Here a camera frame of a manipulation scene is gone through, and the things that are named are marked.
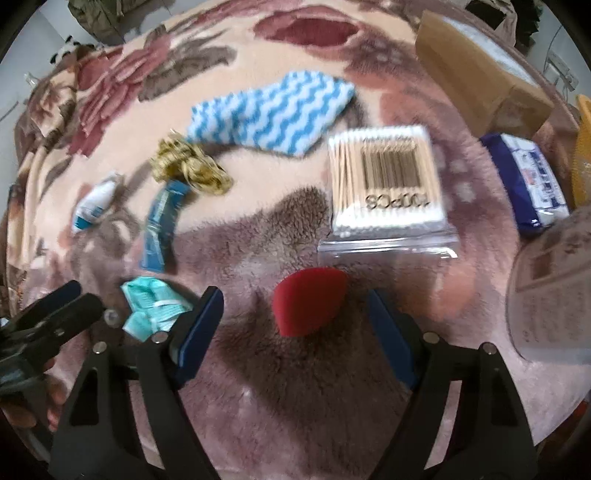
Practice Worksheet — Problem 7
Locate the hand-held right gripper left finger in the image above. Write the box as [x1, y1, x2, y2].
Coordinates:
[48, 286, 225, 480]

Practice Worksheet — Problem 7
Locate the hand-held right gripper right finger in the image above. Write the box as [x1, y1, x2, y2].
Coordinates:
[367, 288, 541, 480]

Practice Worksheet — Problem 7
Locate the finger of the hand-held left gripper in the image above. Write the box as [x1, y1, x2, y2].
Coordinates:
[11, 280, 83, 326]
[28, 295, 105, 345]

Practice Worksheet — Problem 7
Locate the teal face mask packet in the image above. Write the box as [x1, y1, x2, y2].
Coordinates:
[121, 277, 195, 343]

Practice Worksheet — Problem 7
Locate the red makeup sponge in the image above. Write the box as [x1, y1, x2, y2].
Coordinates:
[272, 268, 350, 337]

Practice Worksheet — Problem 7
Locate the white plastic jar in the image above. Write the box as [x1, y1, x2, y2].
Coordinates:
[505, 205, 591, 365]

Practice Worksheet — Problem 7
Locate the person's left hand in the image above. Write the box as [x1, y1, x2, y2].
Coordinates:
[0, 362, 71, 432]

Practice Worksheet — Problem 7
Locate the white blue tube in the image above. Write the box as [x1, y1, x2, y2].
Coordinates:
[71, 173, 123, 234]

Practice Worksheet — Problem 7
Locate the blue foil packet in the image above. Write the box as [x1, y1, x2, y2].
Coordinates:
[140, 180, 191, 272]

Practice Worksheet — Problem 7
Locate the floral plush blanket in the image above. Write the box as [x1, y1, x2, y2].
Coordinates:
[4, 0, 588, 480]

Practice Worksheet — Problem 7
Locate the bag of cotton swabs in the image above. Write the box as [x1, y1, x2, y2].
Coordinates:
[318, 126, 460, 260]

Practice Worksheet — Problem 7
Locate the yellow tape measure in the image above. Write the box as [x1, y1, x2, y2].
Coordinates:
[151, 134, 234, 195]

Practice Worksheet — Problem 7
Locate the blue tissue pack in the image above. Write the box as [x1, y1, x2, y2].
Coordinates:
[479, 133, 571, 238]

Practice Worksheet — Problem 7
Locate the blue white wavy cloth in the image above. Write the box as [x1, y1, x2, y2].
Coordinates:
[186, 70, 356, 158]

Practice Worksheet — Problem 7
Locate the panda plush toy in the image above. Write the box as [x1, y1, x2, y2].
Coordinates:
[51, 34, 93, 63]

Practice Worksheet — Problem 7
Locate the yellow plastic basket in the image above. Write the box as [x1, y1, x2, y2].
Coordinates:
[570, 95, 591, 208]

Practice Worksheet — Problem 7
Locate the brown cardboard box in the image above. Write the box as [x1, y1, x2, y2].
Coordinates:
[414, 10, 555, 139]

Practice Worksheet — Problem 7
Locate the olive green jacket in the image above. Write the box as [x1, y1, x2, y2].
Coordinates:
[67, 0, 139, 44]

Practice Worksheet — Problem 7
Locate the white power strip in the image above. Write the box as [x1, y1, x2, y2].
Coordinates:
[545, 51, 580, 90]

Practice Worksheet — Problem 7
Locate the pile of clothes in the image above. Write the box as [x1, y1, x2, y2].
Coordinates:
[464, 0, 546, 51]

